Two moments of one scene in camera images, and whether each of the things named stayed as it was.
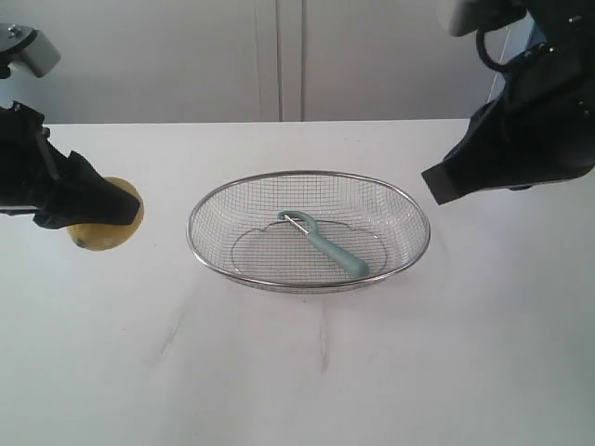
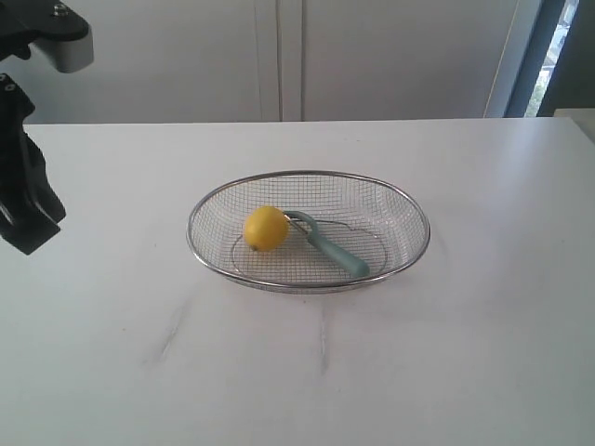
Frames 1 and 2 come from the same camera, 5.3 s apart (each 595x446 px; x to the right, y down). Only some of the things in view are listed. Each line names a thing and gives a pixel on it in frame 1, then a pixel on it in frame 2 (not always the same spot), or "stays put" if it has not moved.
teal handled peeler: (339, 258) stays put
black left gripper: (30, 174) → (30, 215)
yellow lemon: (102, 237) → (267, 228)
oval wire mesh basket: (238, 234) stays put
